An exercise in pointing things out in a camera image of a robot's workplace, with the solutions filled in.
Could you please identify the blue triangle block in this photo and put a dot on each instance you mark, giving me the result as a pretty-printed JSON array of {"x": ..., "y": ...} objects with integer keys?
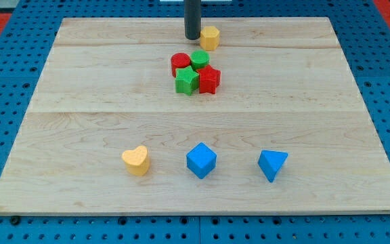
[{"x": 270, "y": 163}]

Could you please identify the blue cube block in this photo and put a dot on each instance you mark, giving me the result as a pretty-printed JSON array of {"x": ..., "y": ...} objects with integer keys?
[{"x": 201, "y": 160}]

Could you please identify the yellow hexagon block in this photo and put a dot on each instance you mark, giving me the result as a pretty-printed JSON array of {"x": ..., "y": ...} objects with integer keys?
[{"x": 209, "y": 38}]

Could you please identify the red cylinder block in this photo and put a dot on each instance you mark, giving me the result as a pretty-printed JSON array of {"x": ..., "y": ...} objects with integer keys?
[{"x": 179, "y": 60}]

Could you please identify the yellow heart block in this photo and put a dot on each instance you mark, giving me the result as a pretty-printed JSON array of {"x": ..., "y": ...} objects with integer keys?
[{"x": 137, "y": 161}]

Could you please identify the red star block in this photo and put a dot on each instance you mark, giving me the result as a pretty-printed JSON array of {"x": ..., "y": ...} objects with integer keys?
[{"x": 209, "y": 79}]

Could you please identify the green star block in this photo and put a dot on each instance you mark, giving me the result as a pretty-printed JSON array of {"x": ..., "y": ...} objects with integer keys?
[{"x": 186, "y": 80}]

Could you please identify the light wooden board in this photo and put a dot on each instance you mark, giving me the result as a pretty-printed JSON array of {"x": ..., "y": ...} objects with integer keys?
[{"x": 106, "y": 87}]

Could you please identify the green cylinder block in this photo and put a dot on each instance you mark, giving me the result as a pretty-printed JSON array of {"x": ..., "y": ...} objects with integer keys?
[{"x": 199, "y": 59}]

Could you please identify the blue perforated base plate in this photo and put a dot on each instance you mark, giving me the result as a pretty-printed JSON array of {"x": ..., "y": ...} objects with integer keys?
[{"x": 26, "y": 41}]

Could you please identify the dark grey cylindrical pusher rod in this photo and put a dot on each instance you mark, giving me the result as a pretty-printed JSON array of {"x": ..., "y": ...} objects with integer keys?
[{"x": 192, "y": 19}]

